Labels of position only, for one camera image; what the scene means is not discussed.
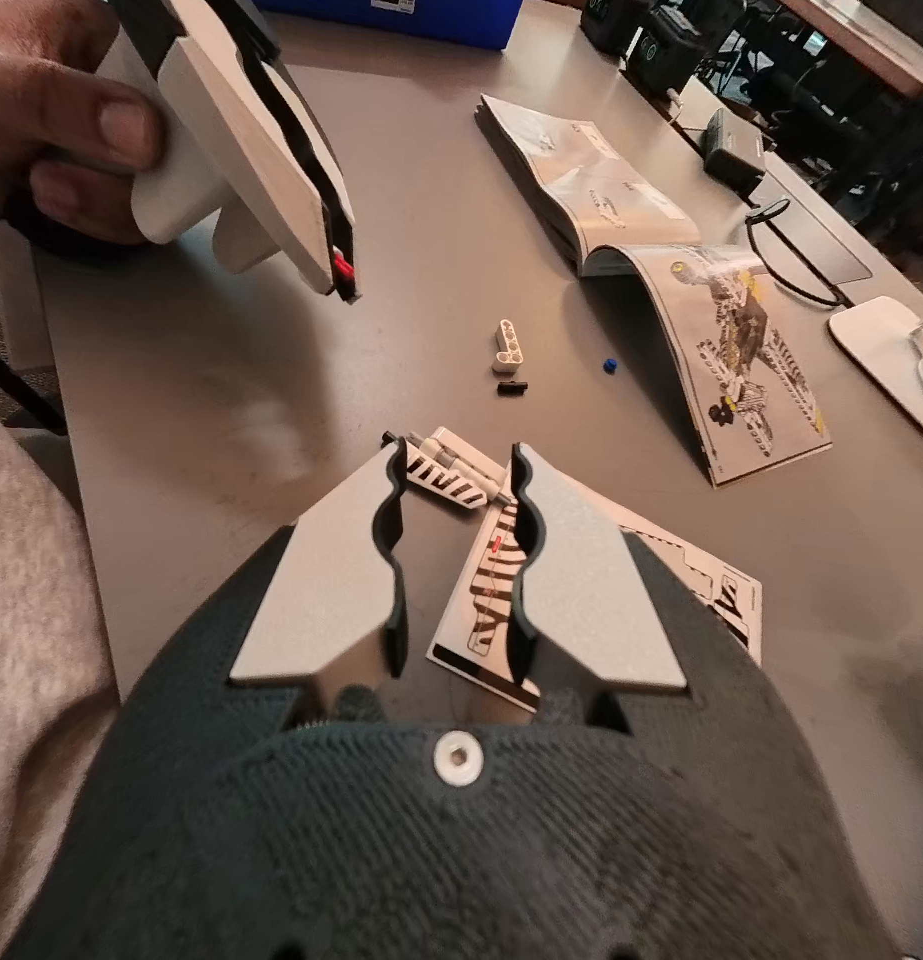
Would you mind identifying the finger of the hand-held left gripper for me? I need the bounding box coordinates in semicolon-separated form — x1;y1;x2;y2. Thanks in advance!
270;63;363;303
157;0;339;297

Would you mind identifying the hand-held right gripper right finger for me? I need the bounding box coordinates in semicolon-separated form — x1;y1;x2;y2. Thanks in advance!
504;442;689;714

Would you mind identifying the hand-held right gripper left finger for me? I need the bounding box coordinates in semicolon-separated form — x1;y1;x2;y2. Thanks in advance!
229;442;410;710

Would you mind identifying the white striped lego assembly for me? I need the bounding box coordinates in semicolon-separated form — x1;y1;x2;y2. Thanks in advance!
382;426;508;513

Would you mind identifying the lego sticker sheet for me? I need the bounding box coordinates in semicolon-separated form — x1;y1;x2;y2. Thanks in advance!
427;502;764;712

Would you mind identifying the open lego instruction booklet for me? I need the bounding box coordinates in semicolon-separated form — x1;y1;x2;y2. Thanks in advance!
475;93;834;489

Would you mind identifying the white angled lego beam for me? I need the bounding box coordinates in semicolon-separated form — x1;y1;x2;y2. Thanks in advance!
491;318;526;376

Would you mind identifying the person's left hand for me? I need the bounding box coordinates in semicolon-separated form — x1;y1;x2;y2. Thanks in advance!
0;0;166;245

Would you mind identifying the blue plastic bin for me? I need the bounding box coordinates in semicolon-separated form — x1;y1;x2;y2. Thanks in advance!
257;0;524;52

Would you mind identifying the person's grey sweater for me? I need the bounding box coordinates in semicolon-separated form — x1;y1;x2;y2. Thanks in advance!
0;401;121;960

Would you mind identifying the black battery box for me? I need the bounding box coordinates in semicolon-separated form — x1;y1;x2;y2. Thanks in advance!
581;0;652;55
626;7;712;90

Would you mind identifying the white flat stand base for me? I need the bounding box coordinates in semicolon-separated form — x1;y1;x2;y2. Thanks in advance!
829;296;923;451

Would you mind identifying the black power adapter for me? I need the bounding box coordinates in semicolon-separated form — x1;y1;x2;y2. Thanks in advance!
703;108;768;192

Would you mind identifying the long office desk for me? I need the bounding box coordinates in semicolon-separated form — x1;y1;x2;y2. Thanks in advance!
776;0;923;99

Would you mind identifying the black cable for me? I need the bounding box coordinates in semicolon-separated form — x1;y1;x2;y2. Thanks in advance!
745;196;853;309

